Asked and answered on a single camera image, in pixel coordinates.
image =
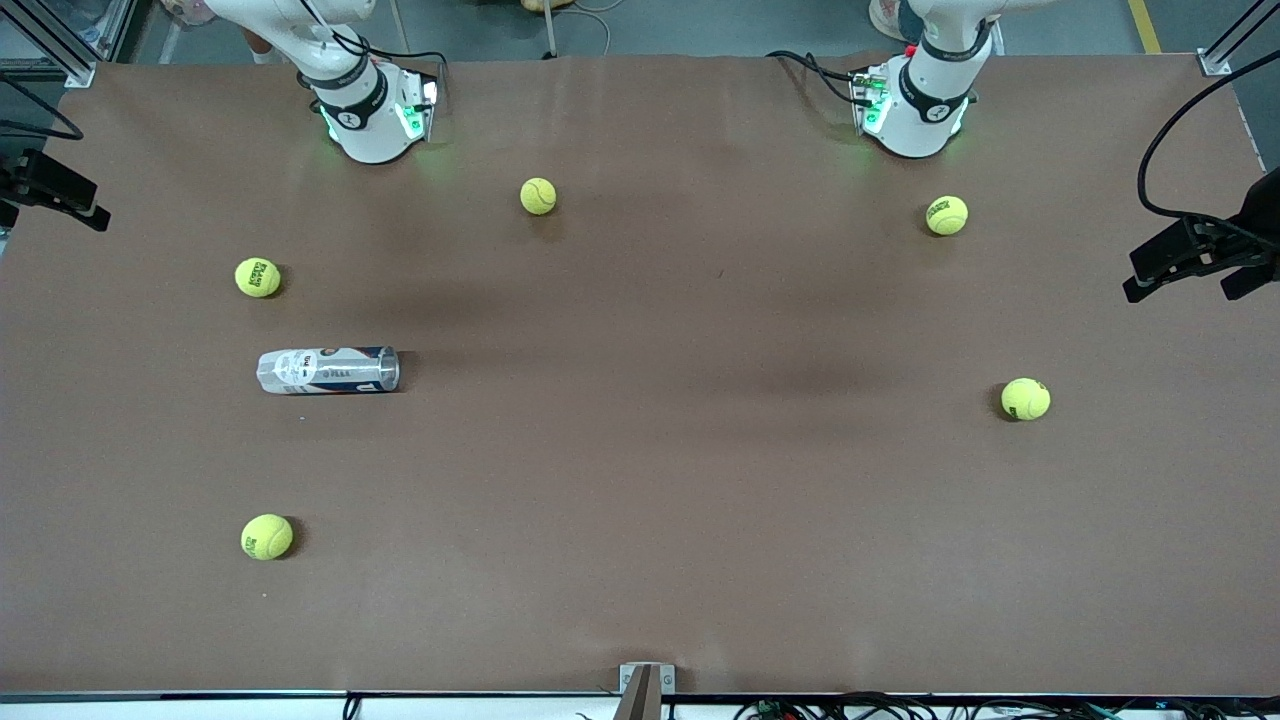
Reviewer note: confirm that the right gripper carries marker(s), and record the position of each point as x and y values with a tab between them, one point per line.
20	175

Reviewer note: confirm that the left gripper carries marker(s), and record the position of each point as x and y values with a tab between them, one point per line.
1262	222

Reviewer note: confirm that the clear tennis ball can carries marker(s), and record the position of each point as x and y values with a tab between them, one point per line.
330	370

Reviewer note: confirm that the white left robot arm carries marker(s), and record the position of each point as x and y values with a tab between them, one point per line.
920	120

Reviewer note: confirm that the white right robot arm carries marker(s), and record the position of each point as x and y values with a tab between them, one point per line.
370	130

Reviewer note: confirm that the yellow-green tennis ball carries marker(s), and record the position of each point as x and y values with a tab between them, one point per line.
267	536
538	196
946	215
258	277
1025	398

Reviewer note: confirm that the brown table cover sheet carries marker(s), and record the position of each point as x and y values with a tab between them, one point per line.
640	500

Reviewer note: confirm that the aluminium frame post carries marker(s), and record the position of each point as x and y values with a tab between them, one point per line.
1215	62
80	72

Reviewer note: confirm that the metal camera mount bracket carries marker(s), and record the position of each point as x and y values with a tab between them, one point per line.
647	690

